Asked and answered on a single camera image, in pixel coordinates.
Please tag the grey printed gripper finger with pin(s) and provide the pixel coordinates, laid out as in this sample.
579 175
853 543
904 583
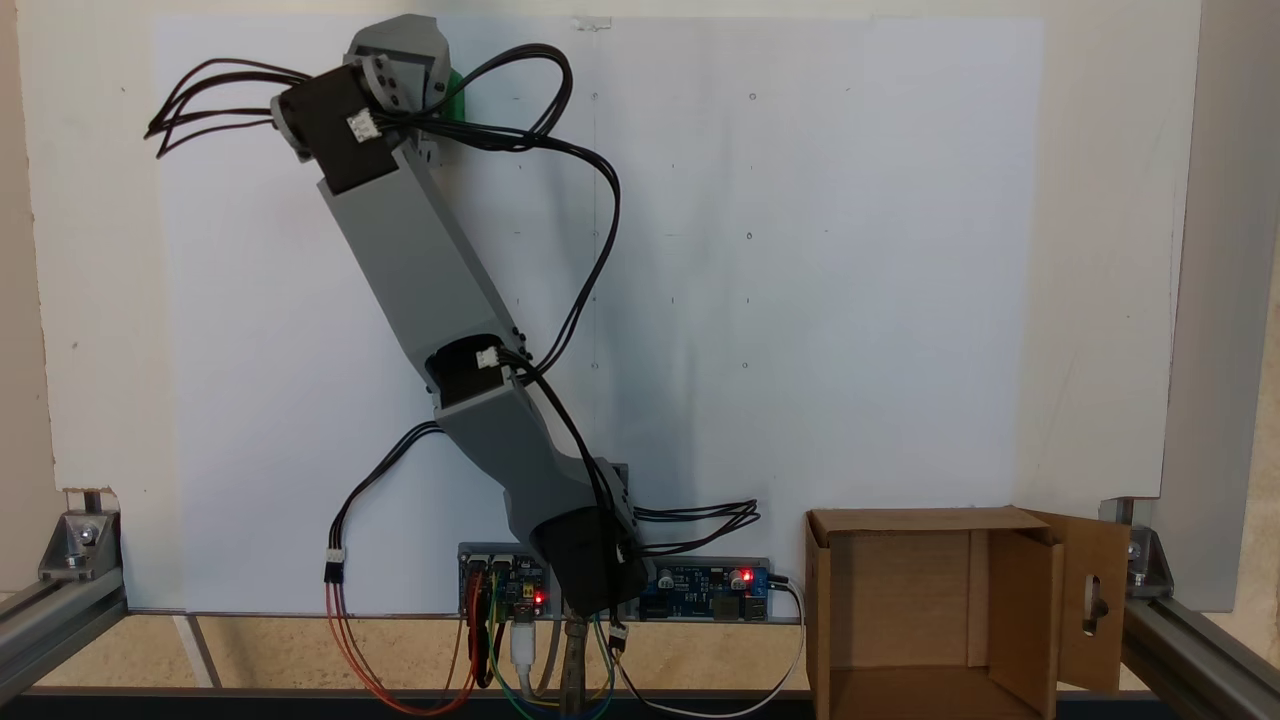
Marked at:
424 152

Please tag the blue power circuit board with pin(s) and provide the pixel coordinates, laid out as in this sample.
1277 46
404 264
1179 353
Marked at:
700 590

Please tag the metal corner bracket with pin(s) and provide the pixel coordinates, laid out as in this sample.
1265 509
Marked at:
1150 560
80 540

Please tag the brown cardboard box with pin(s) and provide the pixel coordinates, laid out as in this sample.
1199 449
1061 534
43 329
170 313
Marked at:
900 600

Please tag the metal table clamp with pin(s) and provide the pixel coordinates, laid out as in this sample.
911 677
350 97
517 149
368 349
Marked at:
575 670

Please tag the green dice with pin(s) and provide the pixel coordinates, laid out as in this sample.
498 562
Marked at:
455 100

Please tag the controller circuit board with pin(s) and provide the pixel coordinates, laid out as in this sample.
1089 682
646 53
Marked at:
515 585

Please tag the clear tape piece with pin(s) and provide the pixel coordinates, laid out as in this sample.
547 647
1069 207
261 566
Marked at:
592 22

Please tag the aluminium frame rail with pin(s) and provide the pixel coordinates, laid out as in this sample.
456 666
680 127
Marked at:
50 620
1200 660

